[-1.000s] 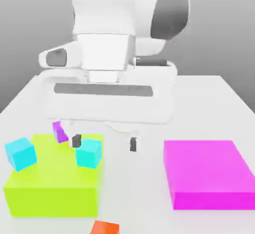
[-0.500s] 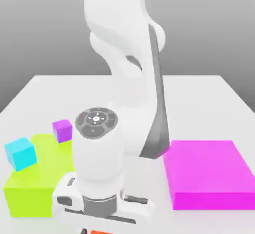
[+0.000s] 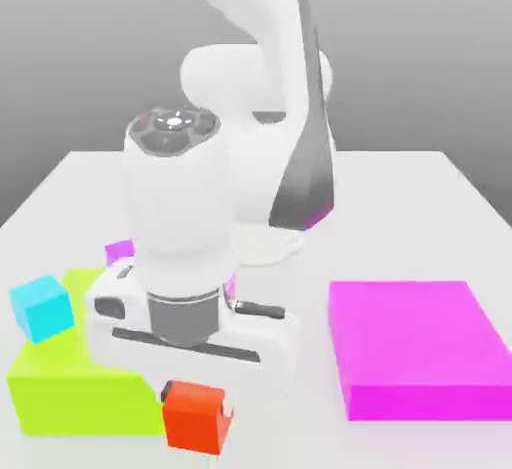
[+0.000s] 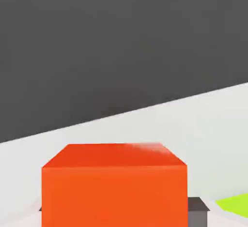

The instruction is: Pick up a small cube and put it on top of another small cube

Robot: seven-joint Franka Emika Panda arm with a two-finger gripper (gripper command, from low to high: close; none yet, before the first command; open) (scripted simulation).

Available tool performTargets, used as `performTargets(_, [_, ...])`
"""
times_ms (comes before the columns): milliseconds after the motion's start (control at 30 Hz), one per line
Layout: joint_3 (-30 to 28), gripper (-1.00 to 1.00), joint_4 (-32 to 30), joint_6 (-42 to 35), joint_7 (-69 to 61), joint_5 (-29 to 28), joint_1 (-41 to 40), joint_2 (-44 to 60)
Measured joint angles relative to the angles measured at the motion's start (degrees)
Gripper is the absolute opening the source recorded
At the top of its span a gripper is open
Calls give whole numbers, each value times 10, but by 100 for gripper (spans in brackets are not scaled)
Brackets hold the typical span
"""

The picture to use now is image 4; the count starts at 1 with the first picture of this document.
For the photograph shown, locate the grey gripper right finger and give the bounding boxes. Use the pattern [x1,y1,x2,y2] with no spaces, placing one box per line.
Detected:
[187,197,240,227]

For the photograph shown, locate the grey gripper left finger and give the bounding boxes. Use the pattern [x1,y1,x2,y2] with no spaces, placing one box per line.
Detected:
[18,207,43,227]

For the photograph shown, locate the small red cube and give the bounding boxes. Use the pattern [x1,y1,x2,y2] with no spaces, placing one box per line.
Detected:
[41,142,188,227]

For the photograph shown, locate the small green cube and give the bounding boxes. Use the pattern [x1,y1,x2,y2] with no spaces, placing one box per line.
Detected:
[215,193,248,219]

